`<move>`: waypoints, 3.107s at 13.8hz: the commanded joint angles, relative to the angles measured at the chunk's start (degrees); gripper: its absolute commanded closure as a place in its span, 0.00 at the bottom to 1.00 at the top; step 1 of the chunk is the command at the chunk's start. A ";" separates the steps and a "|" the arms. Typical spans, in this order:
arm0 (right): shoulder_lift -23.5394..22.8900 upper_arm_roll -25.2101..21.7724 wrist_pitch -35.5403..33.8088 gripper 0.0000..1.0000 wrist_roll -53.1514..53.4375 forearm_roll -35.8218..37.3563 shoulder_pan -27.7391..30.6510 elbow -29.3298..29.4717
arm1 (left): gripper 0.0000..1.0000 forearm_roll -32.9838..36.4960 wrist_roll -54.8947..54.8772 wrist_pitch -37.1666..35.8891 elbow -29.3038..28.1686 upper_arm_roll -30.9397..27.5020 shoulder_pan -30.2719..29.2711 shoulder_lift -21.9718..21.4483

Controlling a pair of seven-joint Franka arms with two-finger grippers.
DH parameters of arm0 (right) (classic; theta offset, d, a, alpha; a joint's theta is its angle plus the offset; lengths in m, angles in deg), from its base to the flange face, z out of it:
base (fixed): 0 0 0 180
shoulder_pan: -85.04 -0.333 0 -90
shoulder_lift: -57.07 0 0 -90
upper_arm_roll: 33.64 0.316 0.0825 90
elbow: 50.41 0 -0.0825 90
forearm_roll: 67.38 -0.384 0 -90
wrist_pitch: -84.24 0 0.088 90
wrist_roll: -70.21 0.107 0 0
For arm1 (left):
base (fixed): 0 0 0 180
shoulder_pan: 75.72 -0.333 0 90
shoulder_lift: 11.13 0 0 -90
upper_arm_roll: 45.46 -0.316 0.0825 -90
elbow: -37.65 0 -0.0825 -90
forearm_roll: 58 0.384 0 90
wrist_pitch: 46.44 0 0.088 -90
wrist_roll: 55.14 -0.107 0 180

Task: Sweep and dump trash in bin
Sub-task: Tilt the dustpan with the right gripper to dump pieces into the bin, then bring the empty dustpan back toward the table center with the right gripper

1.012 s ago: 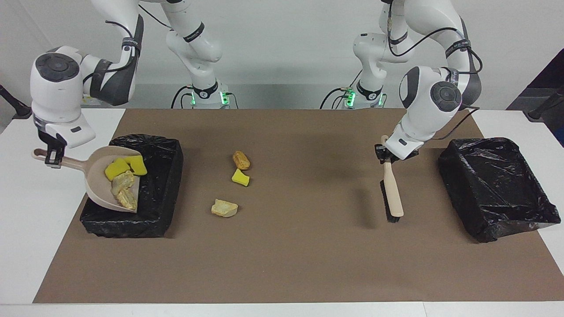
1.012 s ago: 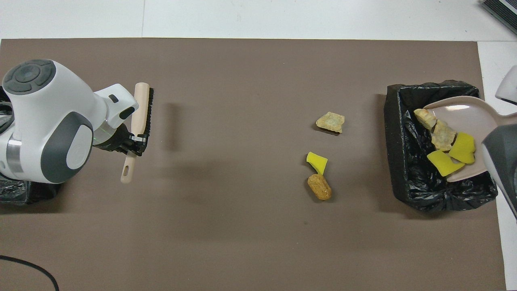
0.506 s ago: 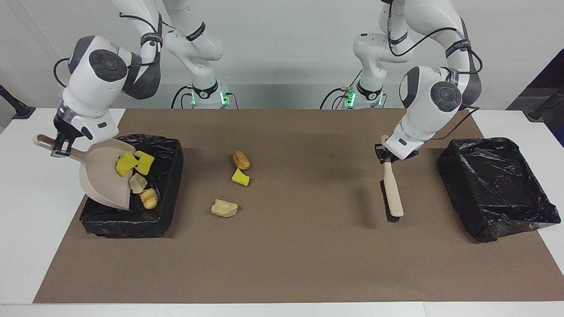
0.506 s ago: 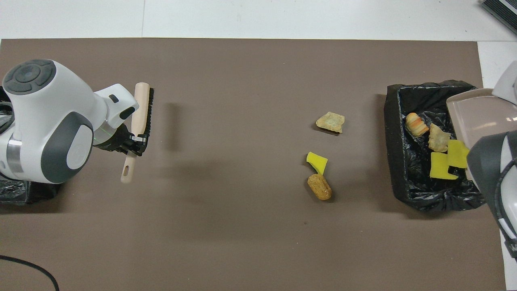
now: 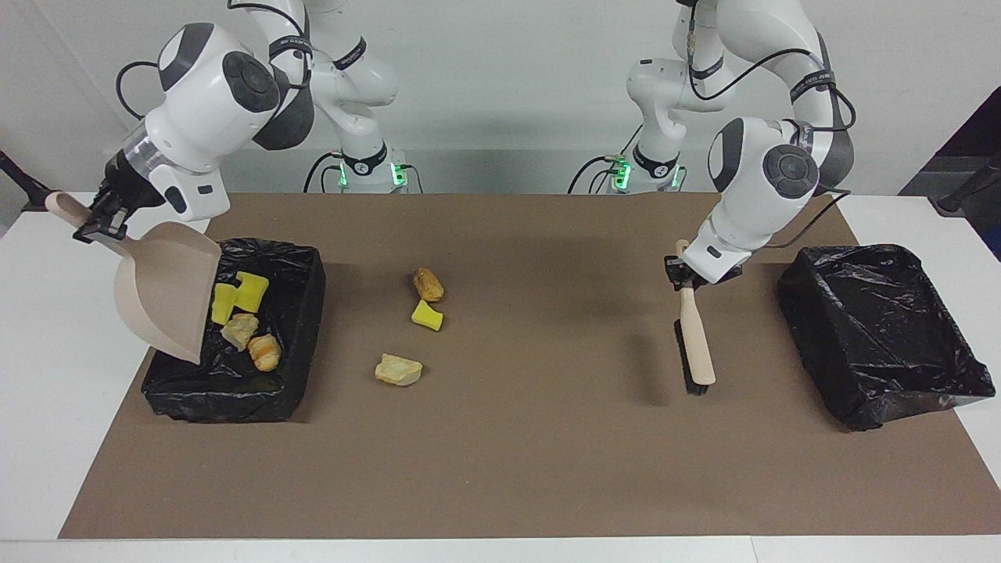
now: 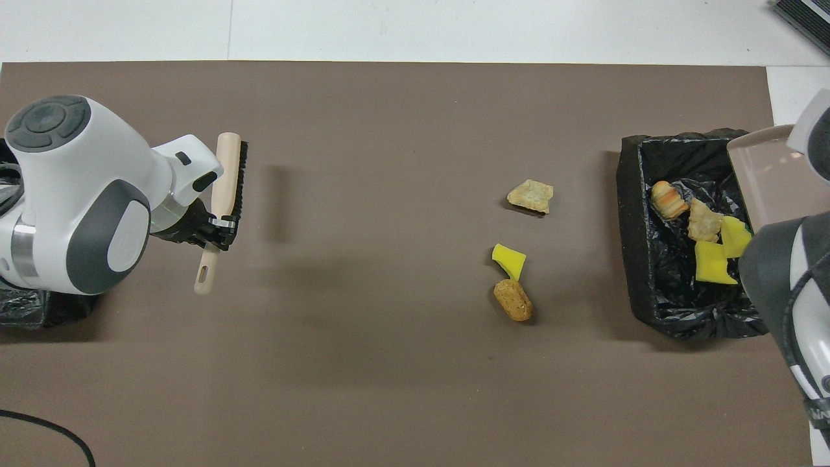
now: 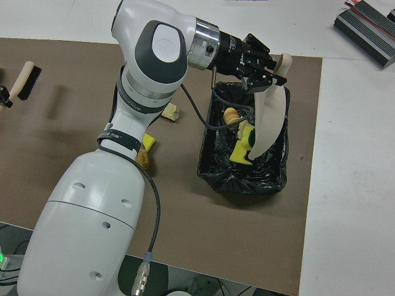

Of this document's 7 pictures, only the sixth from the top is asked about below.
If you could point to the pale bread chunk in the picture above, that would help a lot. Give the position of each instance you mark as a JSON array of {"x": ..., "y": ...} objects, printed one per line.
[
  {"x": 704, "y": 222},
  {"x": 530, "y": 196}
]

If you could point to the small yellow sponge piece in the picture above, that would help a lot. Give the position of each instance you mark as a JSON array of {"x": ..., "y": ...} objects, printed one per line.
[{"x": 509, "y": 261}]

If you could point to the beige plastic dustpan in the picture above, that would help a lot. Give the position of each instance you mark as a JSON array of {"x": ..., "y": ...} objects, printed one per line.
[{"x": 771, "y": 181}]

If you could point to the green and yellow sponge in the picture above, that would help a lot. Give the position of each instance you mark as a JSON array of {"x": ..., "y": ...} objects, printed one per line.
[{"x": 735, "y": 239}]

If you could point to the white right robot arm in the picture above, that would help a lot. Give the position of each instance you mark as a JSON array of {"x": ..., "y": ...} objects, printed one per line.
[{"x": 797, "y": 292}]

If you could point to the striped orange croissant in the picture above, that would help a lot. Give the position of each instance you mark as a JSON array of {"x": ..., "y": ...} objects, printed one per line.
[{"x": 668, "y": 200}]

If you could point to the bin lined with black bag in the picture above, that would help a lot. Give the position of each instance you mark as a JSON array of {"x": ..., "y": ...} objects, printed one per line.
[
  {"x": 639, "y": 259},
  {"x": 39, "y": 311}
]

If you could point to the brown table mat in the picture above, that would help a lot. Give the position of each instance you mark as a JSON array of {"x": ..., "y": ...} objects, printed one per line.
[{"x": 421, "y": 97}]

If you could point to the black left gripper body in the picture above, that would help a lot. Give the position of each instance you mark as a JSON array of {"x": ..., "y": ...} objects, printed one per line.
[{"x": 185, "y": 227}]

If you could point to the beige hand brush black bristles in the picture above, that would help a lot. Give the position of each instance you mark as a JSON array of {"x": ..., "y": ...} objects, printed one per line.
[{"x": 225, "y": 175}]

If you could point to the large yellow sponge piece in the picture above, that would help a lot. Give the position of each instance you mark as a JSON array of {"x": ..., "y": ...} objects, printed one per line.
[{"x": 713, "y": 264}]

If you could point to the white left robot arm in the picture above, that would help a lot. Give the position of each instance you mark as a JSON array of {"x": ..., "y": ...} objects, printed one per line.
[{"x": 78, "y": 194}]

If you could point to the brown oval bread roll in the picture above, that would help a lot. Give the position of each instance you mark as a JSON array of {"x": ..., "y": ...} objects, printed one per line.
[{"x": 513, "y": 301}]

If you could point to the dark grey ridged device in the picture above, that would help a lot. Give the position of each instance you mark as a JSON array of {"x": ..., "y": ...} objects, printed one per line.
[{"x": 804, "y": 18}]

